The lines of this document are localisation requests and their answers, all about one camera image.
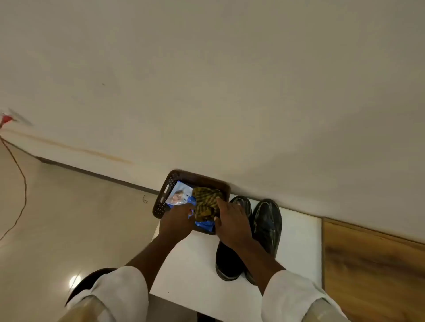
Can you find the person's right hand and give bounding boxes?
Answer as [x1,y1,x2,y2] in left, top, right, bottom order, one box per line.
[214,198,255,251]

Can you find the person's left hand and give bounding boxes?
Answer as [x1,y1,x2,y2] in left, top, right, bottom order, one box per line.
[158,203,197,245]

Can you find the black leather shoe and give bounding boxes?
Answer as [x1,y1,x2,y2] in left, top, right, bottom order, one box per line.
[215,195,253,282]
[244,198,283,286]

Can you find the yellow checked cloth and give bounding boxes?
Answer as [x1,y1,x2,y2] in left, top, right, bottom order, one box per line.
[192,186,224,222]

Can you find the person's left forearm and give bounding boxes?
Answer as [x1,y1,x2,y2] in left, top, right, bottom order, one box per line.
[125,232,188,292]

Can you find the person's right forearm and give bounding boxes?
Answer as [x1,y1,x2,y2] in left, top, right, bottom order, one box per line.
[229,237,286,296]

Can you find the person's white shirt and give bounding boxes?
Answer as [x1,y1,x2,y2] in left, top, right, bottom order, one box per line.
[58,265,352,322]

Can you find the person's dark trousers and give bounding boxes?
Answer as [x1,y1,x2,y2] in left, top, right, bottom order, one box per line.
[65,267,117,307]

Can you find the blue and white plastic packet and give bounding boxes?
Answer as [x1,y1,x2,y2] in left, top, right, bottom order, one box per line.
[165,180,216,233]

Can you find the brown perforated plastic basket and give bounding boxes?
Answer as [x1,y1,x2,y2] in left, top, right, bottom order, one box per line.
[152,169,232,236]

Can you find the wooden board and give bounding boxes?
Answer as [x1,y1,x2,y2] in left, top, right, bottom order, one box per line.
[321,217,425,322]

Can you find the red plug with cable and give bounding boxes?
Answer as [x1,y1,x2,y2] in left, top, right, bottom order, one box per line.
[0,112,27,243]

